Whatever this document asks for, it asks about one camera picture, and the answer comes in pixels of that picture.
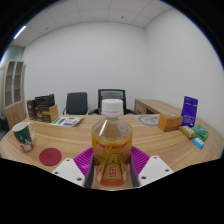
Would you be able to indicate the brown cardboard box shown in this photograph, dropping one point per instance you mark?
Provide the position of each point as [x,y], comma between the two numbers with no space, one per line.
[47,114]

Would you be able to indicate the green pack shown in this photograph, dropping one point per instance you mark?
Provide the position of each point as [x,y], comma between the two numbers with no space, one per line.
[201,132]

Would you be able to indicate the ceiling light panel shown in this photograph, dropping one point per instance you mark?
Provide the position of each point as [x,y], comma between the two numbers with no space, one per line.
[20,32]

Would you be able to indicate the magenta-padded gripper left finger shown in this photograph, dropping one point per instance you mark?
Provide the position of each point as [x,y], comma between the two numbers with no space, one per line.
[70,170]

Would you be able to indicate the dark solid-back office chair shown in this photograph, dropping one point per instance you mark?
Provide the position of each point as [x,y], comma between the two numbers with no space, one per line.
[76,103]

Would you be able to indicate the round grey printed paper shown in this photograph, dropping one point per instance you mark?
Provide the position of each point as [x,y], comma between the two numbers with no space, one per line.
[148,120]

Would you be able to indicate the grey mesh-back office chair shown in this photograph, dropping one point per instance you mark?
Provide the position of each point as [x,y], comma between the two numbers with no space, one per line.
[126,100]

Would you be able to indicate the flat round red coaster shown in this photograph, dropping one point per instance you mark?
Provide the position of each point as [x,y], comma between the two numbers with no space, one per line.
[50,156]

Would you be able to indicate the orange-label drink bottle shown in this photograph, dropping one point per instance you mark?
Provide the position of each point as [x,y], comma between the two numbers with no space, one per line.
[112,140]

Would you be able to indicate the small blue box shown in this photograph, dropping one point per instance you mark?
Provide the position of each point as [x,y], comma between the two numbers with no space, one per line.
[198,143]

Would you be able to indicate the wooden glass-door shelf cabinet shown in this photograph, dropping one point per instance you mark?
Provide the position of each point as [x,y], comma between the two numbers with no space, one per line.
[14,113]

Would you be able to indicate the white green leaflet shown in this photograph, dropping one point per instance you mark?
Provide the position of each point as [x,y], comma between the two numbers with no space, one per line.
[66,121]

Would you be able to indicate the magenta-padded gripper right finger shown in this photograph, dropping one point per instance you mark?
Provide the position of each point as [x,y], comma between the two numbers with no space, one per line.
[154,170]

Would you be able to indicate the green printed mug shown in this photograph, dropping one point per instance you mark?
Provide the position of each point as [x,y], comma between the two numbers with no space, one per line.
[22,135]

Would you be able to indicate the orange carton box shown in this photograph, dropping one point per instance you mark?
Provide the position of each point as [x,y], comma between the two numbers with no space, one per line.
[170,122]

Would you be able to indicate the purple upright package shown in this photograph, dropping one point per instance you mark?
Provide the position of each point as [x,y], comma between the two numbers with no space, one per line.
[189,111]

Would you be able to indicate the black sofa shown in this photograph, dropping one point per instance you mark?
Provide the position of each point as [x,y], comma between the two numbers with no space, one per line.
[2,123]

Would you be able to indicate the tall dark brown box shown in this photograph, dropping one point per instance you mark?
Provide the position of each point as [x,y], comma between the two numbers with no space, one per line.
[31,110]

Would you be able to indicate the small yellow box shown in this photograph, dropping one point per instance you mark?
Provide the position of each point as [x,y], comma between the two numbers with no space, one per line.
[187,132]

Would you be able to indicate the wooden side desk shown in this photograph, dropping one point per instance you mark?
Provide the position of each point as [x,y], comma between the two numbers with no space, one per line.
[156,106]

